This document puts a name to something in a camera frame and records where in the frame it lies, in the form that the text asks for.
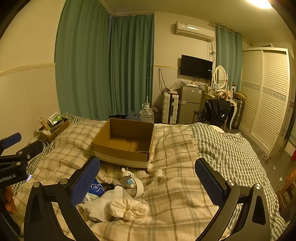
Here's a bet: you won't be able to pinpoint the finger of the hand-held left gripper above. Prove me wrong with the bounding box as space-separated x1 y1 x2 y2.
0 141 45 168
0 132 23 156

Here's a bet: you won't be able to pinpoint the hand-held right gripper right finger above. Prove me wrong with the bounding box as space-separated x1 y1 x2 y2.
195 158 271 241

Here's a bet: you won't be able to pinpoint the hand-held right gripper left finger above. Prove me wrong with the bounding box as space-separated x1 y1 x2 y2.
24 156 101 241

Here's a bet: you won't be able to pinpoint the blue white tube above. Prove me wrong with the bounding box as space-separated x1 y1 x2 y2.
87 178 106 200

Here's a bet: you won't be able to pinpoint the white cloth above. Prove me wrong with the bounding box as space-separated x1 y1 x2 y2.
82 185 126 219

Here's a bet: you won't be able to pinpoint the white rabbit toy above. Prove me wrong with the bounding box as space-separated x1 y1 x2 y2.
119 167 136 189

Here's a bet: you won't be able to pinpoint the cream scrunchie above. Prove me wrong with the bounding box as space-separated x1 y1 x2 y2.
110 197 151 220

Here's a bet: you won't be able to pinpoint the white tape roll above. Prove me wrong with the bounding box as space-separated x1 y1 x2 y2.
129 177 145 199

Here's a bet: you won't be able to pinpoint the person's left hand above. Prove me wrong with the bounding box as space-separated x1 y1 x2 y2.
3 185 18 214

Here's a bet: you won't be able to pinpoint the small cardboard box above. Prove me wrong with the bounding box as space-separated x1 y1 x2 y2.
38 117 70 143

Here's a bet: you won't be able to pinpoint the beige plaid blanket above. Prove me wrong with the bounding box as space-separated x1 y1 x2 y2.
11 119 243 241

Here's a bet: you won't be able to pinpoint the green printed carton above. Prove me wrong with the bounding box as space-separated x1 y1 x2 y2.
47 112 64 127

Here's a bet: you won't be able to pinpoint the green checkered quilt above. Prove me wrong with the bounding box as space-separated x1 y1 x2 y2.
191 122 288 241

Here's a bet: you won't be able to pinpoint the green checkered pillow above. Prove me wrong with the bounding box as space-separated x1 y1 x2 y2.
60 112 92 124

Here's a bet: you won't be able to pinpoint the black jacket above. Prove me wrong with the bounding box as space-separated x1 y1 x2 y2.
200 98 232 127

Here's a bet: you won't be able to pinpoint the dark suitcase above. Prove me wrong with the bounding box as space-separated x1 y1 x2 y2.
231 98 245 130

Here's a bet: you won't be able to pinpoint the brown wooden chair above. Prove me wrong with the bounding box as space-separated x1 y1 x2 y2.
276 169 296 223

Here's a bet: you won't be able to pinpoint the silver refrigerator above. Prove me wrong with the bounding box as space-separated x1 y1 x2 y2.
177 85 201 124

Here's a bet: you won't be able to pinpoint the white suitcase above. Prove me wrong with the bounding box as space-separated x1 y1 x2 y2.
162 92 179 124

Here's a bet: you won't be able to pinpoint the dark patterned bag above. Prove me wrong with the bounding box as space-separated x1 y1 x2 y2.
151 106 162 123

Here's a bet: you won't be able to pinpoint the blond fluffy item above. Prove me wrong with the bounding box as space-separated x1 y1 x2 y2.
216 91 233 102

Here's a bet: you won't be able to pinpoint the large clear water jug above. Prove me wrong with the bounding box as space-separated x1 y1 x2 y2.
138 104 155 123

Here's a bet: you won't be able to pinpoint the wide green curtain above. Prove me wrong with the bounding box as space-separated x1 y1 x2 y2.
55 0 111 121

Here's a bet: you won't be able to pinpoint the clear plastic bag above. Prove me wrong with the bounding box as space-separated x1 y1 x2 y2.
171 80 185 91

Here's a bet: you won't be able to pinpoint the white louvred wardrobe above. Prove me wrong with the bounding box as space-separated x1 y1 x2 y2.
238 47 293 158

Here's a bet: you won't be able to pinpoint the white oval mirror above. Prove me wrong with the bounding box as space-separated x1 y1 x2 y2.
213 65 228 90

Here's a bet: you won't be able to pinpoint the narrow green curtain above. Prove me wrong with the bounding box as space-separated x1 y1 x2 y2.
109 14 155 120

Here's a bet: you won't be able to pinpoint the pale teal curtain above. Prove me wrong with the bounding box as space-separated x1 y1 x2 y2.
216 23 243 93

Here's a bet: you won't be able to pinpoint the white air conditioner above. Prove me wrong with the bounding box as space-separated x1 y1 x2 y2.
174 21 215 42

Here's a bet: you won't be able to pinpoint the ceiling light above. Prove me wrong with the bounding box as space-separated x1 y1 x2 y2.
245 0 275 10

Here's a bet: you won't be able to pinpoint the hanging wall cables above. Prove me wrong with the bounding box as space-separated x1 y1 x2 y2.
158 68 167 93

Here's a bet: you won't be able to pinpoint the black wall television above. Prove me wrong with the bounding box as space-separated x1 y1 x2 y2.
180 55 213 80

